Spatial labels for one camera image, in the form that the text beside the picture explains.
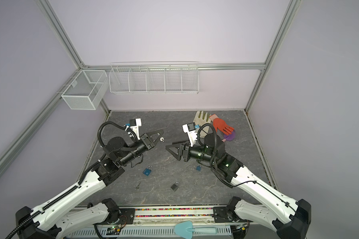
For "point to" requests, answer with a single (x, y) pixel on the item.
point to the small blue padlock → (198, 167)
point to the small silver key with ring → (137, 186)
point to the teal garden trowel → (185, 229)
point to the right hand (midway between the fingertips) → (169, 148)
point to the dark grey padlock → (175, 186)
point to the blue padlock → (147, 171)
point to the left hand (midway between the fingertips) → (164, 134)
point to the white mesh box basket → (87, 90)
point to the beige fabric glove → (200, 121)
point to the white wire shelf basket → (154, 77)
